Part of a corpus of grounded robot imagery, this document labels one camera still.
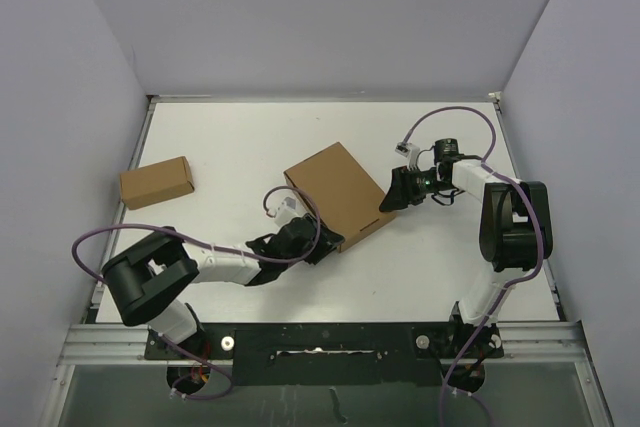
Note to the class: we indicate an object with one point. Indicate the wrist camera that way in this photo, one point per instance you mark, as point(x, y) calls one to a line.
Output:
point(285, 212)
point(410, 152)

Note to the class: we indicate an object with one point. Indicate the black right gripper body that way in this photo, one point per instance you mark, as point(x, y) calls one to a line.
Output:
point(424, 183)

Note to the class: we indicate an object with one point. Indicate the brown cardboard box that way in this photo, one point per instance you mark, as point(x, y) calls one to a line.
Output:
point(347, 197)

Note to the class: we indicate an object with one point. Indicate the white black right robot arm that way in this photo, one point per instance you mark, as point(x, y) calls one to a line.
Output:
point(515, 232)

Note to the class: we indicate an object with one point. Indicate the small folded cardboard box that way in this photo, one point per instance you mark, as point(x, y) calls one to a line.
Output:
point(156, 183)

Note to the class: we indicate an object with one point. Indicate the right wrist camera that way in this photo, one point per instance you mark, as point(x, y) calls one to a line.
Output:
point(410, 152)

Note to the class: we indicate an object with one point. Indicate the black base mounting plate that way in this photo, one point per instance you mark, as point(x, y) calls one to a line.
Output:
point(346, 354)

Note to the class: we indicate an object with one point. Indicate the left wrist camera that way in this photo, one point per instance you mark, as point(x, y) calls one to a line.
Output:
point(285, 212)

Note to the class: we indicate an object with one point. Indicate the aluminium frame rail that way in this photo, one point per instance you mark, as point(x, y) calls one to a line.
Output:
point(411, 270)

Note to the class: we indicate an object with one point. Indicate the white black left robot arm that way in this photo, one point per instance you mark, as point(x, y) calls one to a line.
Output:
point(146, 279)

